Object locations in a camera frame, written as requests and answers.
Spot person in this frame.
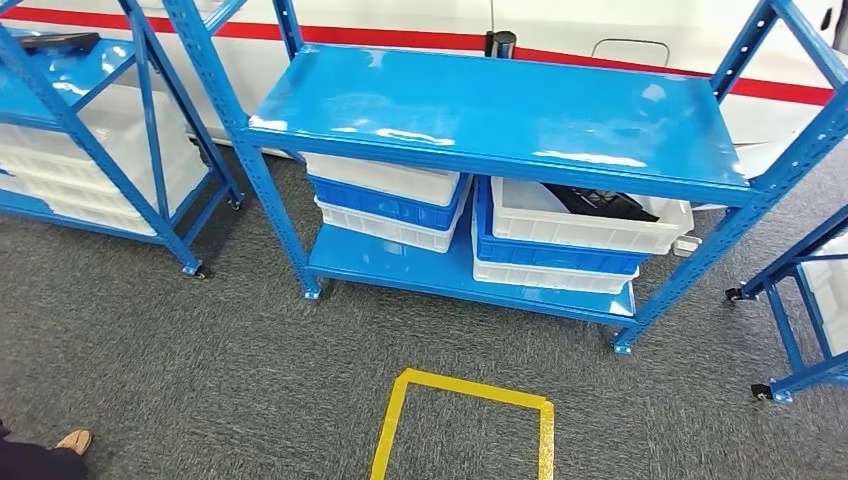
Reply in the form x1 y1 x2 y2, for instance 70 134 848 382
0 419 95 480

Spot black barrier post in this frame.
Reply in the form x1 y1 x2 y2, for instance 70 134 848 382
484 30 519 60

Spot blue plastic bin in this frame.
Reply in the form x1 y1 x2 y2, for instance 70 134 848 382
307 173 474 233
471 176 651 278

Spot white car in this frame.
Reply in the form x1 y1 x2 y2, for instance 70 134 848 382
0 0 848 212

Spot white fuel filler flap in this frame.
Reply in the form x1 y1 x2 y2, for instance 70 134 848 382
590 37 672 68

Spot black plastic parts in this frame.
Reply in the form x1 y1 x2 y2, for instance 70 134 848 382
541 182 661 224

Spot yellow floor tape square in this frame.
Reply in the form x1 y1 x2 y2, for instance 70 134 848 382
368 368 557 480

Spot blue metal shelf rack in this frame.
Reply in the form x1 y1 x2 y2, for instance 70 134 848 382
162 0 848 356
723 203 848 406
0 0 246 279

